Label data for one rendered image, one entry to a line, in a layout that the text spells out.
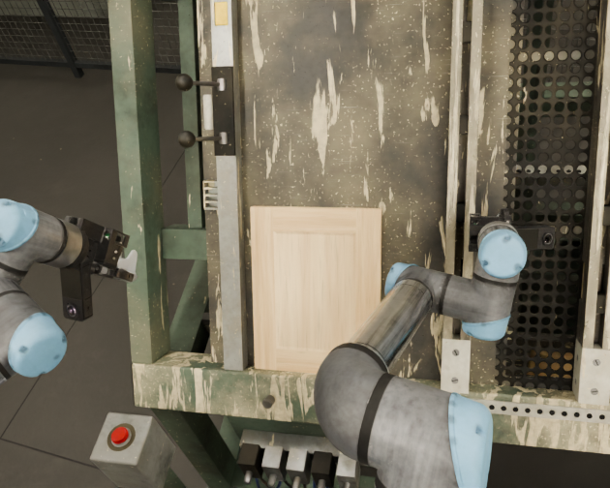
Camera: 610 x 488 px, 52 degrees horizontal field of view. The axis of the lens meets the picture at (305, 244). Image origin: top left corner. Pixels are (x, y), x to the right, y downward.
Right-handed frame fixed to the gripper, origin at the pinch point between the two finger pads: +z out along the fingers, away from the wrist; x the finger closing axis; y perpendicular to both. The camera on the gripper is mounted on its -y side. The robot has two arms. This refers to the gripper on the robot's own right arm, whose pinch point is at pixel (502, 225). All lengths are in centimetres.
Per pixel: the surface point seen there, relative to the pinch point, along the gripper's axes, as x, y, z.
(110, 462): 53, 84, -24
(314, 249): 7.0, 42.0, 0.7
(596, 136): -18.9, -17.0, -3.6
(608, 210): -4.0, -20.1, -4.3
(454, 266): 8.7, 9.7, -4.6
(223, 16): -46, 62, -2
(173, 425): 62, 86, 11
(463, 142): -17.6, 8.8, -1.3
